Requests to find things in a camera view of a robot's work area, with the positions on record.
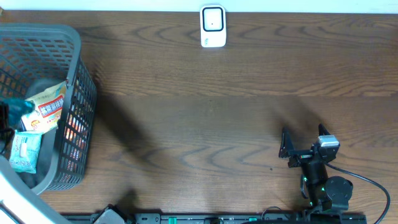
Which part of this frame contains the yellow chip bag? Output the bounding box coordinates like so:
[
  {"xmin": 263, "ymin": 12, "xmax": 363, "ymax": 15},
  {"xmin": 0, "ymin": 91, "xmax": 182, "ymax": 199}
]
[{"xmin": 21, "ymin": 78, "xmax": 67, "ymax": 134}]

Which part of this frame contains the mint green wipes pack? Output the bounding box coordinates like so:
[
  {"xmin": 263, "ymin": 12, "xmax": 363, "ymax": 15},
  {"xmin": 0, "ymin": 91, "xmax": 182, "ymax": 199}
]
[{"xmin": 9, "ymin": 131, "xmax": 43, "ymax": 174}]

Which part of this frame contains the blue mouthwash bottle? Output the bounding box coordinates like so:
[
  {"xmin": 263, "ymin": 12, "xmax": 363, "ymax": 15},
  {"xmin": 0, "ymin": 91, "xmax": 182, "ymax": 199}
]
[{"xmin": 5, "ymin": 98, "xmax": 35, "ymax": 126}]

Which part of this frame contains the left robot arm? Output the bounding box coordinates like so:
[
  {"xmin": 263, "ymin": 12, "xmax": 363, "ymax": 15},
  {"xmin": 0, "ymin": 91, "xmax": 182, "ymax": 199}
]
[{"xmin": 1, "ymin": 157, "xmax": 69, "ymax": 224}]

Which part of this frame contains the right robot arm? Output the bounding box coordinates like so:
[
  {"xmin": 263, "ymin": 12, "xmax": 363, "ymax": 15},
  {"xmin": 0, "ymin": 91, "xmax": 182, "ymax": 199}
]
[{"xmin": 279, "ymin": 124, "xmax": 353, "ymax": 213}]

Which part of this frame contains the grey plastic mesh basket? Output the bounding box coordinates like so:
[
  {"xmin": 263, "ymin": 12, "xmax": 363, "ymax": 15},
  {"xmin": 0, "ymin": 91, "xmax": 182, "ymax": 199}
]
[{"xmin": 1, "ymin": 23, "xmax": 97, "ymax": 195}]

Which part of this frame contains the black cable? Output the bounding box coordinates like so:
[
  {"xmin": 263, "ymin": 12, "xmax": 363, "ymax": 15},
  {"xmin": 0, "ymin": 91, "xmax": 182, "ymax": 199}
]
[{"xmin": 325, "ymin": 162, "xmax": 391, "ymax": 224}]

